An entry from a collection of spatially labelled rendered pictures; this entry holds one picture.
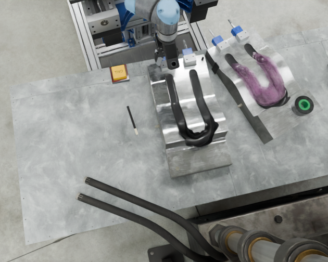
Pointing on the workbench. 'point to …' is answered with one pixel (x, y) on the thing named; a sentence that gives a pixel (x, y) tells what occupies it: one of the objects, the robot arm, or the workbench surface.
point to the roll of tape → (303, 105)
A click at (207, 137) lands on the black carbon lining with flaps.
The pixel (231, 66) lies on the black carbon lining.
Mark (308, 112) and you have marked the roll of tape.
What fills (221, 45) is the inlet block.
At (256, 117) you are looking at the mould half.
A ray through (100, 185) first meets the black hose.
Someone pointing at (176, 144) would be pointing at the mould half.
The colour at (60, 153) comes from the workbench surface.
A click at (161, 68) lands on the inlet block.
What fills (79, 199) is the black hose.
